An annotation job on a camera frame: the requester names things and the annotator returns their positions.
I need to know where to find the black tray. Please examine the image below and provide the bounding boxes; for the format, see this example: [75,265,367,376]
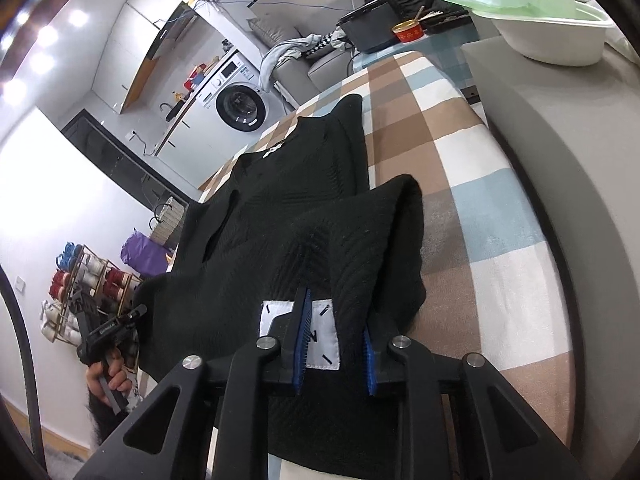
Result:
[420,9,473,35]

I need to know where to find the grey low table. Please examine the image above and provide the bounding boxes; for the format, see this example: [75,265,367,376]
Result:
[460,35,640,461]

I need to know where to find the purple bag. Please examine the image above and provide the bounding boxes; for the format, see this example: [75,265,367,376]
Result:
[121,230,173,278]

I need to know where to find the white grey garment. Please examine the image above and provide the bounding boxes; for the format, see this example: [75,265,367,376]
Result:
[260,35,321,92]

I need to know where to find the white wall cabinet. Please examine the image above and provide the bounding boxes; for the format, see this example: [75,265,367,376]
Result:
[90,0,186,113]

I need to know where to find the person's left hand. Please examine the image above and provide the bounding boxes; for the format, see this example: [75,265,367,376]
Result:
[86,347,135,407]

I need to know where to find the range hood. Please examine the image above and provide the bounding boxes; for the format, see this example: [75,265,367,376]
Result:
[150,0,198,61]

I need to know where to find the houndstooth cloth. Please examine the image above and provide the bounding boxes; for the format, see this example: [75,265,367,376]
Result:
[305,32,346,61]

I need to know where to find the black sweater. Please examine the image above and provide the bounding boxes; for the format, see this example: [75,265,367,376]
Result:
[135,94,428,480]

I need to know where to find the white kitchen counter cabinet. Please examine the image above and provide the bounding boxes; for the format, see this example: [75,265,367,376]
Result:
[152,85,241,191]

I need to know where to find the white basin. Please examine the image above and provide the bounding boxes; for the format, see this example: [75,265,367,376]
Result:
[470,2,616,67]

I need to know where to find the white washing machine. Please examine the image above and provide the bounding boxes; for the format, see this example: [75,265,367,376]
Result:
[194,52,291,133]

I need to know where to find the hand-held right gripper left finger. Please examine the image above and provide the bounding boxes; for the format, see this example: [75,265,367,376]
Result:
[75,287,313,480]

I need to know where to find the pile of shoes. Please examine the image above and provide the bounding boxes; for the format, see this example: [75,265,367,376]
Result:
[39,242,143,346]

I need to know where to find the wicker basket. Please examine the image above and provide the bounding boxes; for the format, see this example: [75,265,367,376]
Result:
[149,197,190,246]

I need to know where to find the red can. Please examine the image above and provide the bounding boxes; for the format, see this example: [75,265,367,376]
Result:
[391,20,425,45]

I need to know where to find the grey sofa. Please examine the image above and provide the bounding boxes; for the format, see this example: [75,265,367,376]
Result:
[247,15,361,106]

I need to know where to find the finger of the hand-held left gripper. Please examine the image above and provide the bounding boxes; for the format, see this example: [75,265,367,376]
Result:
[117,304,149,332]

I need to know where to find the black cooking pot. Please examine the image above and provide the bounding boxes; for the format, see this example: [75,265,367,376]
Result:
[339,0,401,55]

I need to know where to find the person's left forearm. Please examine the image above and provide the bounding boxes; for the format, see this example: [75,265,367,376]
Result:
[85,390,133,448]

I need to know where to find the checked blanket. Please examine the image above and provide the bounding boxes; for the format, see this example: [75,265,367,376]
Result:
[197,50,576,480]

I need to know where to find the grey cushion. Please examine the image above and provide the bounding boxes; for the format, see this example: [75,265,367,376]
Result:
[247,17,288,46]

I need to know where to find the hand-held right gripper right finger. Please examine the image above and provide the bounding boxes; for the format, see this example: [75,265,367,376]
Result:
[361,327,586,480]

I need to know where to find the black cable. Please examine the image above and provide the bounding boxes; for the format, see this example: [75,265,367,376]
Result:
[0,265,51,478]

